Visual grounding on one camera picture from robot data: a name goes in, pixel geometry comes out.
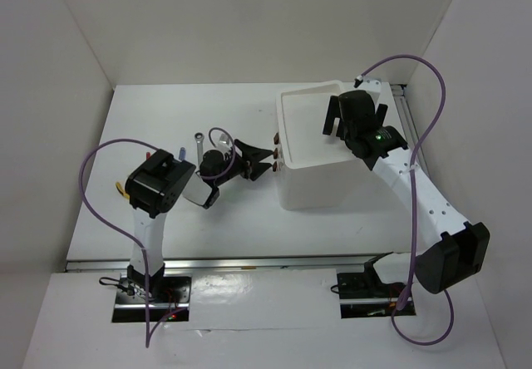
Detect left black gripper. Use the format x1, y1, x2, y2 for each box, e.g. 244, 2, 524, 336
214, 138, 272, 186

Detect purple red screwdriver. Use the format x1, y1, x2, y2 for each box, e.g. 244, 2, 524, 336
178, 147, 186, 161

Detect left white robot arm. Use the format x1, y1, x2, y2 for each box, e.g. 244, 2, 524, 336
126, 139, 274, 302

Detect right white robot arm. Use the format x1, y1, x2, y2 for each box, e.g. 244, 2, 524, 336
323, 91, 490, 294

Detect long silver ratchet wrench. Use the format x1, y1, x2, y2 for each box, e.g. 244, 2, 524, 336
195, 132, 204, 165

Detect white drawer cabinet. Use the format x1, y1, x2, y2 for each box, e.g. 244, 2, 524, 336
274, 81, 361, 210

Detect yellow black pliers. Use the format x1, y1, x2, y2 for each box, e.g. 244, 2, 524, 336
115, 182, 129, 199

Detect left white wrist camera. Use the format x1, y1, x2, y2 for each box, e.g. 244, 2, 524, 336
215, 133, 233, 154

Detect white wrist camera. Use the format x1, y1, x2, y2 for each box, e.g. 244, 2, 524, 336
215, 133, 233, 154
353, 76, 382, 103

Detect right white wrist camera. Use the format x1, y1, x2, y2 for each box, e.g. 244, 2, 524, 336
353, 76, 382, 103

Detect right side aluminium rail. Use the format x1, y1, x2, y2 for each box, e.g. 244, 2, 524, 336
390, 84, 419, 149

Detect aluminium rail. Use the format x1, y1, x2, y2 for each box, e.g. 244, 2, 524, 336
390, 84, 419, 149
65, 254, 375, 273

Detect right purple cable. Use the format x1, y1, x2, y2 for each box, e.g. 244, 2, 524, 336
353, 54, 455, 346

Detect purple cable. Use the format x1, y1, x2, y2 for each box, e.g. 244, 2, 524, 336
78, 126, 238, 348
353, 54, 455, 346

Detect front aluminium rail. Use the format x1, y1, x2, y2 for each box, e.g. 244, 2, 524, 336
65, 254, 375, 273

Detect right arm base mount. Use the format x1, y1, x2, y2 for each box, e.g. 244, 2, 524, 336
330, 268, 406, 319

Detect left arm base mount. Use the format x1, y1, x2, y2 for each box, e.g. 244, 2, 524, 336
98, 275, 192, 323

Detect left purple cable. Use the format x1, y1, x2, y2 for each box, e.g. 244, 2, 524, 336
78, 126, 238, 348

